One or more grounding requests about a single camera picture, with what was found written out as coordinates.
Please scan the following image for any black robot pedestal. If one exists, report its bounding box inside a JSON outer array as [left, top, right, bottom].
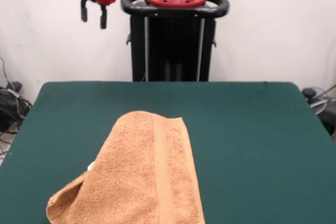
[[120, 0, 231, 82]]

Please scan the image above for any tan terry towel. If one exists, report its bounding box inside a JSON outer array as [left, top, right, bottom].
[[46, 111, 206, 224]]

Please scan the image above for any round black base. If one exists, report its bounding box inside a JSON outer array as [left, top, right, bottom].
[[316, 102, 336, 137]]

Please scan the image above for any dark green table cloth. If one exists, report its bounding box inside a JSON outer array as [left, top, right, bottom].
[[0, 81, 336, 224]]

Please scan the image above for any black cable tangle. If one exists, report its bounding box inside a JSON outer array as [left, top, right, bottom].
[[0, 56, 34, 158], [301, 83, 336, 116]]

